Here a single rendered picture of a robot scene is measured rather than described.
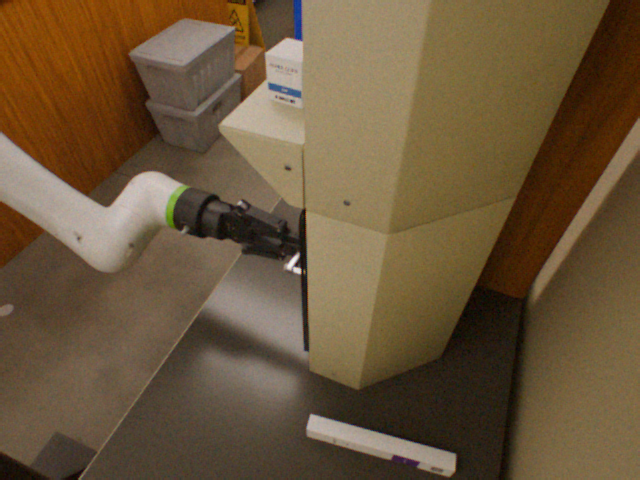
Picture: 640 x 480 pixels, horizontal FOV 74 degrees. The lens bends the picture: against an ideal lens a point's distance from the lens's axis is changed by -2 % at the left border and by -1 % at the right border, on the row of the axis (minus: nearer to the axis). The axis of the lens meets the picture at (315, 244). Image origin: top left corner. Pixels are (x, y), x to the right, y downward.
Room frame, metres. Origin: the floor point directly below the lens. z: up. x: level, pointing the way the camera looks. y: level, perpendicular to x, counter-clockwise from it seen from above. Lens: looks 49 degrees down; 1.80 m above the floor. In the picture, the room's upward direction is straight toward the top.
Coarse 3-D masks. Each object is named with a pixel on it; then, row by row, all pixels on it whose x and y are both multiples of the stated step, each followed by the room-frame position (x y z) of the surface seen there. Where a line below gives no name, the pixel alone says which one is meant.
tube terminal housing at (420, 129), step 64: (320, 0) 0.39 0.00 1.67; (384, 0) 0.37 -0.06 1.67; (448, 0) 0.36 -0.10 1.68; (512, 0) 0.38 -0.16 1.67; (576, 0) 0.41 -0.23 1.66; (320, 64) 0.39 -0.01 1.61; (384, 64) 0.37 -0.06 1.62; (448, 64) 0.37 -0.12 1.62; (512, 64) 0.39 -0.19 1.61; (576, 64) 0.43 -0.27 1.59; (320, 128) 0.39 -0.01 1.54; (384, 128) 0.36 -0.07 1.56; (448, 128) 0.37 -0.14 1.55; (512, 128) 0.41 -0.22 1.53; (320, 192) 0.39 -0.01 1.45; (384, 192) 0.36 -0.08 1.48; (448, 192) 0.38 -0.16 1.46; (512, 192) 0.42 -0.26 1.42; (320, 256) 0.39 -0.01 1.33; (384, 256) 0.36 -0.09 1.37; (448, 256) 0.40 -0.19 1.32; (320, 320) 0.39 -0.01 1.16; (384, 320) 0.36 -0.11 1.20; (448, 320) 0.42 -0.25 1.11
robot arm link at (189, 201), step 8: (184, 192) 0.62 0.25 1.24; (192, 192) 0.62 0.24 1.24; (200, 192) 0.63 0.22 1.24; (208, 192) 0.63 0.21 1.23; (176, 200) 0.60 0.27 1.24; (184, 200) 0.60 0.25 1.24; (192, 200) 0.60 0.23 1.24; (200, 200) 0.60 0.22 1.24; (208, 200) 0.61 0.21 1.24; (176, 208) 0.59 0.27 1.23; (184, 208) 0.59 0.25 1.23; (192, 208) 0.58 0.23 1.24; (200, 208) 0.58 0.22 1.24; (176, 216) 0.58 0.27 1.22; (184, 216) 0.58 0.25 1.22; (192, 216) 0.57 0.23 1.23; (200, 216) 0.58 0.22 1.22; (176, 224) 0.58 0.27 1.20; (184, 224) 0.57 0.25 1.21; (192, 224) 0.56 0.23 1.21; (200, 224) 0.57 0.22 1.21; (184, 232) 0.55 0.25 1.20; (192, 232) 0.56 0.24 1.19; (200, 232) 0.57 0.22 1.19
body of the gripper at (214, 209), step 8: (216, 200) 0.61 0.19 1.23; (208, 208) 0.59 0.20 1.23; (216, 208) 0.59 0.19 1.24; (224, 208) 0.59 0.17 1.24; (232, 208) 0.58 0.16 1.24; (208, 216) 0.57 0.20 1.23; (216, 216) 0.57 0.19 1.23; (224, 216) 0.57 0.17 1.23; (232, 216) 0.57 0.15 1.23; (240, 216) 0.57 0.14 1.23; (208, 224) 0.56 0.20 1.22; (216, 224) 0.56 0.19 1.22; (224, 224) 0.57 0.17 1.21; (240, 224) 0.56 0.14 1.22; (248, 224) 0.56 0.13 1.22; (208, 232) 0.56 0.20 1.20; (216, 232) 0.55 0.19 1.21; (224, 232) 0.57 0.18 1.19; (232, 232) 0.57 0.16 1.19; (240, 232) 0.56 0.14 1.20
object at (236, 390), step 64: (256, 256) 0.71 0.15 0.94; (192, 320) 0.52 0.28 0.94; (256, 320) 0.52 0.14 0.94; (512, 320) 0.52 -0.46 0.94; (192, 384) 0.37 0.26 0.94; (256, 384) 0.37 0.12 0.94; (320, 384) 0.37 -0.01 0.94; (384, 384) 0.37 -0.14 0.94; (448, 384) 0.37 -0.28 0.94; (128, 448) 0.24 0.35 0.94; (192, 448) 0.24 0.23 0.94; (256, 448) 0.24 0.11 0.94; (320, 448) 0.24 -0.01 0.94; (448, 448) 0.24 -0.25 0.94
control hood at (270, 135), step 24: (264, 96) 0.51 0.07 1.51; (240, 120) 0.45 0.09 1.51; (264, 120) 0.45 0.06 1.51; (288, 120) 0.45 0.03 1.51; (240, 144) 0.43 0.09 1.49; (264, 144) 0.42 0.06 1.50; (288, 144) 0.41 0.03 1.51; (264, 168) 0.42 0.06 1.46; (288, 168) 0.40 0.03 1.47; (288, 192) 0.41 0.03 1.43
